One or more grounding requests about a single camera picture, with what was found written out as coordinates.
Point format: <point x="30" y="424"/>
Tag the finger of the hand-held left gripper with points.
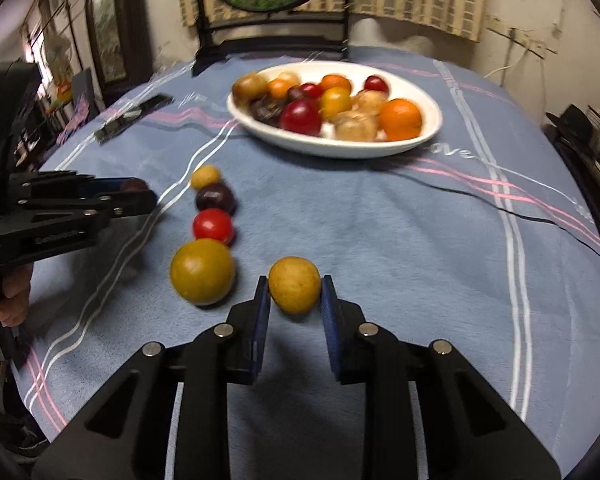
<point x="130" y="203"/>
<point x="100" y="187"/>

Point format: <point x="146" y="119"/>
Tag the yellow round fruit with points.
<point x="336" y="103"/>

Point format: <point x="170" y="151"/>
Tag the tan round fruit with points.
<point x="288" y="78"/>

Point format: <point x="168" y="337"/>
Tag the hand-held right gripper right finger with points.
<point x="330" y="330"/>

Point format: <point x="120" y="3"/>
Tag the small yellow fruit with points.
<point x="206" y="176"/>

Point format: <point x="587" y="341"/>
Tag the dark purple plum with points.
<point x="216" y="197"/>

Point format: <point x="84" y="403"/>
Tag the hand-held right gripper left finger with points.
<point x="260" y="327"/>

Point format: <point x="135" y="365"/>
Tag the white plate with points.
<point x="420" y="145"/>

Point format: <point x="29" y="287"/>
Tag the small orange kumquat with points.
<point x="278" y="89"/>

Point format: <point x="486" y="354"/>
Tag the tan oval fruit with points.
<point x="295" y="285"/>

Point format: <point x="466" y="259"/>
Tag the large yellow-green fruit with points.
<point x="202" y="272"/>

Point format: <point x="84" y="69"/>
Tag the yellow-brown round fruit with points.
<point x="249" y="87"/>

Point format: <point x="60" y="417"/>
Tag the red plum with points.
<point x="301" y="117"/>
<point x="307" y="91"/>

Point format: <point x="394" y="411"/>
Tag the small red fruit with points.
<point x="213" y="226"/>
<point x="376" y="84"/>

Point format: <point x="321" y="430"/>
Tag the black media rack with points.
<point x="595" y="175"/>

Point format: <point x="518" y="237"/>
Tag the person's left hand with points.
<point x="12" y="300"/>

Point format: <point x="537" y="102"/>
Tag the dark brown chestnut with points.
<point x="134" y="185"/>
<point x="266" y="109"/>

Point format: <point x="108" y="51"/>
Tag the black hat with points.
<point x="572" y="122"/>

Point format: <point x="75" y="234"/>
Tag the large orange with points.
<point x="401" y="119"/>

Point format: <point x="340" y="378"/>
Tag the brown walnut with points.
<point x="355" y="127"/>
<point x="371" y="101"/>

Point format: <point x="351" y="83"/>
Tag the black smartphone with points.
<point x="130" y="119"/>

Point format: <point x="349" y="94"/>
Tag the blue striped tablecloth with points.
<point x="405" y="260"/>

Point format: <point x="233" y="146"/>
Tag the dark wooden framed painting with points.
<point x="112" y="25"/>

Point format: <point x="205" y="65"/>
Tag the dark box purple print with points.
<point x="74" y="120"/>

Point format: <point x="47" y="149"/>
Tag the orange mandarin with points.
<point x="335" y="82"/>

